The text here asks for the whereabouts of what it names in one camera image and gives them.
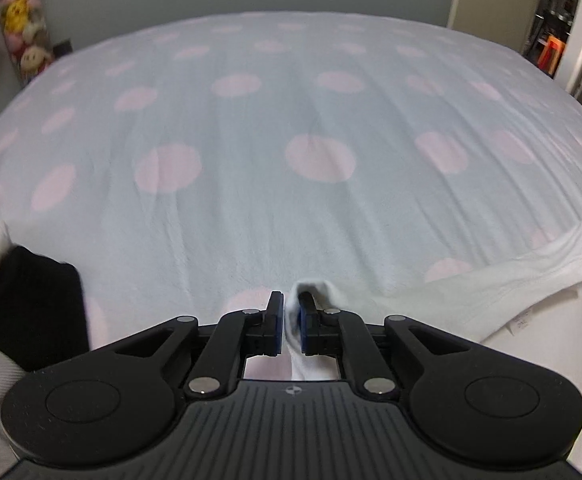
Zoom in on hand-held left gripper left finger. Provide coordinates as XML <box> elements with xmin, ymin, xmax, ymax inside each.
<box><xmin>94</xmin><ymin>290</ymin><xmax>285</xmax><ymax>402</ymax></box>

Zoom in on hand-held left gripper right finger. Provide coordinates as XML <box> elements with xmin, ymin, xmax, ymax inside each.
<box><xmin>298</xmin><ymin>294</ymin><xmax>492</xmax><ymax>402</ymax></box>

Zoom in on white t-shirt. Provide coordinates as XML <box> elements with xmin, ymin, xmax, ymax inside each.
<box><xmin>283</xmin><ymin>220</ymin><xmax>582</xmax><ymax>480</ymax></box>

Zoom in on orange stool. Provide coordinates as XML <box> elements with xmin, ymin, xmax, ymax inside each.
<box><xmin>538</xmin><ymin>35</ymin><xmax>568</xmax><ymax>75</ymax></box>

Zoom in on polka dot bed sheet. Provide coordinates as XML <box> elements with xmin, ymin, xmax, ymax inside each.
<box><xmin>0</xmin><ymin>7</ymin><xmax>582</xmax><ymax>381</ymax></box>

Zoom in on black garment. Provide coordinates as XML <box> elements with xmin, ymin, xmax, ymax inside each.
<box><xmin>0</xmin><ymin>245</ymin><xmax>92</xmax><ymax>376</ymax></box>

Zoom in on stuffed toys in bag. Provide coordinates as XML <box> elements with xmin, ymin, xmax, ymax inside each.
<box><xmin>0</xmin><ymin>0</ymin><xmax>54</xmax><ymax>83</ymax></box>

